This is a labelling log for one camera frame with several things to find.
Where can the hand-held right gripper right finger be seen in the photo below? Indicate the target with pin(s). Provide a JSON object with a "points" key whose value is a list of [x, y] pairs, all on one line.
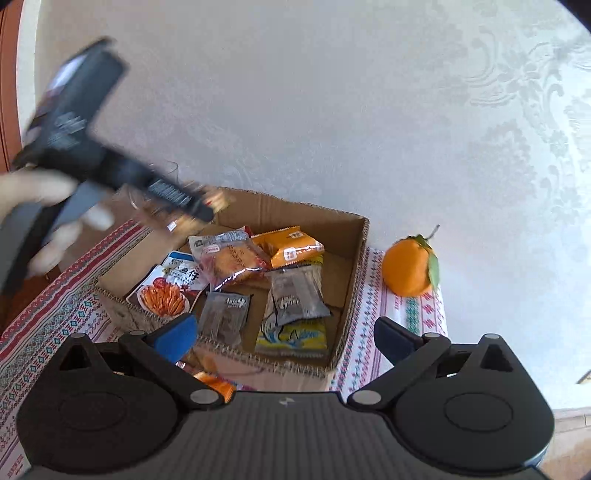
{"points": [[395, 339]]}

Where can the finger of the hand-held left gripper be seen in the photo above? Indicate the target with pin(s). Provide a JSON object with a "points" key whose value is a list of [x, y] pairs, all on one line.
{"points": [[204, 207]]}

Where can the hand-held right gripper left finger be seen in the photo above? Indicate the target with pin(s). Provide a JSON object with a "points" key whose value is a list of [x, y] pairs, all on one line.
{"points": [[178, 337]]}

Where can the brown snack packet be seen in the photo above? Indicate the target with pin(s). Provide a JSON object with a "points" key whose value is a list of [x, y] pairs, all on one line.
{"points": [[224, 198]]}

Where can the small dark grey packet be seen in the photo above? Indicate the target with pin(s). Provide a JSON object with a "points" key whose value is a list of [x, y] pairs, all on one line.
{"points": [[226, 316]]}

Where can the clear bread packet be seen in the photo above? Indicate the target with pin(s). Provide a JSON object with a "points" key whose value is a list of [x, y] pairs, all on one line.
{"points": [[231, 261]]}

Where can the cardboard box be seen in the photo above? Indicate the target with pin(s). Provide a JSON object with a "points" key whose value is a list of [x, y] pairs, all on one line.
{"points": [[341, 277]]}

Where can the large grey cake packet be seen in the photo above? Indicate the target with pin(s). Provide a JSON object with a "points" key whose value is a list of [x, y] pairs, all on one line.
{"points": [[295, 295]]}

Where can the person's left hand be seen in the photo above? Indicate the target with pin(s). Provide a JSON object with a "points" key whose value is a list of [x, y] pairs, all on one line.
{"points": [[32, 189]]}

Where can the clear glass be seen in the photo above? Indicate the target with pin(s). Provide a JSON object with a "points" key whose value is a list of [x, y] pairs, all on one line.
{"points": [[173, 173]]}

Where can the blue white snack packet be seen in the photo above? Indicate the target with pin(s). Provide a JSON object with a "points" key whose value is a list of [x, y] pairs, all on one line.
{"points": [[164, 288]]}

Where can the orange foil snack packet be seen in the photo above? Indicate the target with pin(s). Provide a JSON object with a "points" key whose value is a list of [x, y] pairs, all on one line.
{"points": [[217, 385]]}

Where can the orange fruit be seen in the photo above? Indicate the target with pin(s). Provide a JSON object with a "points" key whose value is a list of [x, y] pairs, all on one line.
{"points": [[406, 267]]}

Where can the wooden door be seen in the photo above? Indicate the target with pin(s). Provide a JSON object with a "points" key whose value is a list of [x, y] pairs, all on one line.
{"points": [[7, 92]]}

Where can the yellow blue snack packet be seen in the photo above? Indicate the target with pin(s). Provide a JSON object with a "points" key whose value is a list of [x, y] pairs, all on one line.
{"points": [[291, 339]]}

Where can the patterned tablecloth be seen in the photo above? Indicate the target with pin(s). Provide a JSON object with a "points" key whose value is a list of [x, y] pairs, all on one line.
{"points": [[55, 300]]}

